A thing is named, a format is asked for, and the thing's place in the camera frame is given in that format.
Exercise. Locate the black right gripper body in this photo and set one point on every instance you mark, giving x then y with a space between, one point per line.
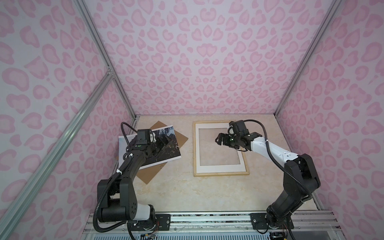
235 141

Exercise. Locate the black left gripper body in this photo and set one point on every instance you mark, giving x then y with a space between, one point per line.
153 146

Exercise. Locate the dark landscape photo print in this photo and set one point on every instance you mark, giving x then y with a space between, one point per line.
127 147

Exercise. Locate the clear acrylic sheet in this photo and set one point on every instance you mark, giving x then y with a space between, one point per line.
212 154

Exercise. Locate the white mat board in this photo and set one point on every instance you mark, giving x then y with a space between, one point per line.
219 168

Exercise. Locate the light wooden picture frame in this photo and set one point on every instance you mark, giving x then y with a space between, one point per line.
195 150

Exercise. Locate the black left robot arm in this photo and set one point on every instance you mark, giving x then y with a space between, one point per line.
117 203

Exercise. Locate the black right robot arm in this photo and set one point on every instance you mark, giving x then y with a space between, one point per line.
300 175

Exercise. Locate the diagonal aluminium strut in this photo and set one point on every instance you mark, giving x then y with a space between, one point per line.
21 204

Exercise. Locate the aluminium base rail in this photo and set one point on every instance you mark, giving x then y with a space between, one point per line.
243 225

